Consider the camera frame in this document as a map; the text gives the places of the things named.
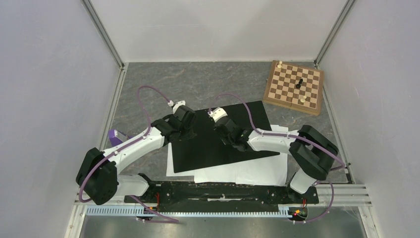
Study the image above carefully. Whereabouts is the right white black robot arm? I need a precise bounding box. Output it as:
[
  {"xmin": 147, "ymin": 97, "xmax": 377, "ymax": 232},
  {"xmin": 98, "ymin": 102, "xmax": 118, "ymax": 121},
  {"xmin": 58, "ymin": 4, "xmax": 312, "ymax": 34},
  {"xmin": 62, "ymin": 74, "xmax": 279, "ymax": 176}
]
[{"xmin": 214, "ymin": 116, "xmax": 341, "ymax": 202}]

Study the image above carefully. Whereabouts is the white slotted cable duct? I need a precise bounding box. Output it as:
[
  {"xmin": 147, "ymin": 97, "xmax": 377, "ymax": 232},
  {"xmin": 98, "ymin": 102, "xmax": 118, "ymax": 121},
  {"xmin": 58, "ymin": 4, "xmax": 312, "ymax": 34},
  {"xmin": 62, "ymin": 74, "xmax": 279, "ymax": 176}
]
[{"xmin": 86, "ymin": 205, "xmax": 292, "ymax": 218}]

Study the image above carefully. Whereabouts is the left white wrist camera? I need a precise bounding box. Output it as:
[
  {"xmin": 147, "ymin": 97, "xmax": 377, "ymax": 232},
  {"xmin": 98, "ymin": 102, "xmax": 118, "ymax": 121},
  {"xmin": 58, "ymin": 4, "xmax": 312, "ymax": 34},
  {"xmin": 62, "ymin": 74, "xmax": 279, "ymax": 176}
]
[{"xmin": 167, "ymin": 100, "xmax": 186, "ymax": 114}]

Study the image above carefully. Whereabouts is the purple stapler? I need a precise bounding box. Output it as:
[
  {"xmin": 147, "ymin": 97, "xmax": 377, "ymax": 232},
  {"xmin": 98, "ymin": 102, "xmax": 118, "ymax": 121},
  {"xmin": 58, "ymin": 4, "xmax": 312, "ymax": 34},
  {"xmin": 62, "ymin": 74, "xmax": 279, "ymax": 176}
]
[{"xmin": 107, "ymin": 129, "xmax": 131, "ymax": 147}]

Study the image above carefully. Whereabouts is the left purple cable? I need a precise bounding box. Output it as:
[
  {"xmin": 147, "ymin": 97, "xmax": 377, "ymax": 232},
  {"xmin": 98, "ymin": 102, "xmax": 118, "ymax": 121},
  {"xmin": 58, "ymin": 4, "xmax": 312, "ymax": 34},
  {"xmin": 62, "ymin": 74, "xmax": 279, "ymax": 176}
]
[{"xmin": 78, "ymin": 85, "xmax": 180, "ymax": 224}]

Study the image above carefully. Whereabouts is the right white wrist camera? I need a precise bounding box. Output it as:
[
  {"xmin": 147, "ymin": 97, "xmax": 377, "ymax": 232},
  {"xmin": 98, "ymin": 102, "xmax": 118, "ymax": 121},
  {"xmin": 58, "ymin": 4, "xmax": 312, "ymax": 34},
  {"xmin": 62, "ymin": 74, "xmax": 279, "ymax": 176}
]
[{"xmin": 208, "ymin": 107, "xmax": 227, "ymax": 122}]

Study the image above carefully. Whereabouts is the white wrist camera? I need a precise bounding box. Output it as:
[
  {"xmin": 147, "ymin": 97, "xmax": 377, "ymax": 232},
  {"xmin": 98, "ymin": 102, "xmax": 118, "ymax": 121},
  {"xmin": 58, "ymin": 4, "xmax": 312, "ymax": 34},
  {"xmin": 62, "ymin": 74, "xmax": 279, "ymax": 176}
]
[
  {"xmin": 167, "ymin": 100, "xmax": 186, "ymax": 114},
  {"xmin": 208, "ymin": 107, "xmax": 227, "ymax": 122}
]

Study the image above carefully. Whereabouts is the black chess piece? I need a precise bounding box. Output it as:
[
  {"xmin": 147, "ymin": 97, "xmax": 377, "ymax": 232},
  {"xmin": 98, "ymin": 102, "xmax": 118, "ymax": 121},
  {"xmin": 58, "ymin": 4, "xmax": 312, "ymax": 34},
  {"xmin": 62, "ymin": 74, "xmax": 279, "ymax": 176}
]
[{"xmin": 295, "ymin": 78, "xmax": 303, "ymax": 89}]

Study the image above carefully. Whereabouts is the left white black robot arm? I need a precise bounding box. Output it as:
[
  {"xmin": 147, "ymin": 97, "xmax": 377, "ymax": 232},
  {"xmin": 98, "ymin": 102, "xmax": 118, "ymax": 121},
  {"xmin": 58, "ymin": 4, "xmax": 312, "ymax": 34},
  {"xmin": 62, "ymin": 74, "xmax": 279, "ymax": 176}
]
[{"xmin": 75, "ymin": 104, "xmax": 197, "ymax": 205}]

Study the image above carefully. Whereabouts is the wooden chessboard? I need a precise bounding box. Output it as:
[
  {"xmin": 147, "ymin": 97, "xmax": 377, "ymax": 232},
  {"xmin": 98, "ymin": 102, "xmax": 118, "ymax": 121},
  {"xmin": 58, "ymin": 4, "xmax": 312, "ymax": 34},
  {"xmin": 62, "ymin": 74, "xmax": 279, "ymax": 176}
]
[{"xmin": 263, "ymin": 60, "xmax": 324, "ymax": 116}]

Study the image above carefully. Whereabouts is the right white paper sheet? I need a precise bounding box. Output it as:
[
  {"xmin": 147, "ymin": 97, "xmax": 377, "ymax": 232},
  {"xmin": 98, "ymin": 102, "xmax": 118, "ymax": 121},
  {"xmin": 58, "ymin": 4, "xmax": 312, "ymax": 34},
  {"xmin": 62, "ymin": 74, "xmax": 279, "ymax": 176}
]
[{"xmin": 233, "ymin": 124, "xmax": 289, "ymax": 187}]

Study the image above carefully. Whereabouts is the black blue file folder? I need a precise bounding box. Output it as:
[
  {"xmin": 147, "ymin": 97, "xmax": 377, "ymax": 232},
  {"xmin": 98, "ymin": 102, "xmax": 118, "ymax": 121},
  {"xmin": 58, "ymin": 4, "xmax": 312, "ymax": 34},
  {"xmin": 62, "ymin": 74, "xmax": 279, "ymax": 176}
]
[{"xmin": 171, "ymin": 101, "xmax": 279, "ymax": 173}]

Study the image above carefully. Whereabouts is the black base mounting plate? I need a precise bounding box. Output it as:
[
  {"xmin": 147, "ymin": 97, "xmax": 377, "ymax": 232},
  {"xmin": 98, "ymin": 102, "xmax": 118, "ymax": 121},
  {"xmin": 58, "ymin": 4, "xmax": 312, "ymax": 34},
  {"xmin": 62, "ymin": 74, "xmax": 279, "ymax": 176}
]
[{"xmin": 138, "ymin": 181, "xmax": 319, "ymax": 212}]

